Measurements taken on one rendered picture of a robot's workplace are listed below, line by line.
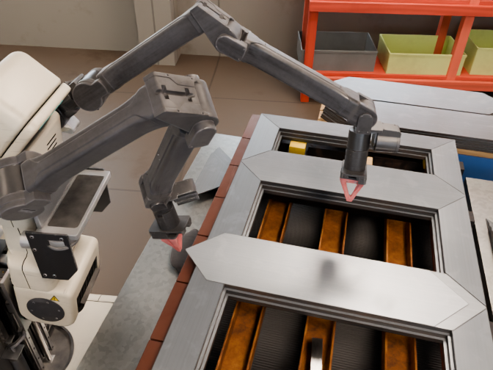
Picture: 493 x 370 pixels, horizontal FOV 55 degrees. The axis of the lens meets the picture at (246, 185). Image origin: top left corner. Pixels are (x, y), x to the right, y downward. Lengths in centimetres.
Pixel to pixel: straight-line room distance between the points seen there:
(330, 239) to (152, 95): 100
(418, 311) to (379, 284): 11
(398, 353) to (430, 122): 97
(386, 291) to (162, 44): 82
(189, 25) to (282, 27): 328
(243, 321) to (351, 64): 269
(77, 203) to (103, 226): 148
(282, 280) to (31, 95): 74
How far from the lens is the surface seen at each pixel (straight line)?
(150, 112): 76
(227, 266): 128
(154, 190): 108
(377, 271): 132
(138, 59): 120
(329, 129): 184
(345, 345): 153
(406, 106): 209
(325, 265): 131
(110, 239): 263
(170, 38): 116
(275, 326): 154
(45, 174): 91
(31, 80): 112
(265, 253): 131
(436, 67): 390
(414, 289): 131
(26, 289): 141
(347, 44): 409
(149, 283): 149
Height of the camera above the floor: 182
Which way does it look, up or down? 39 degrees down
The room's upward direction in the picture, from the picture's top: 1 degrees clockwise
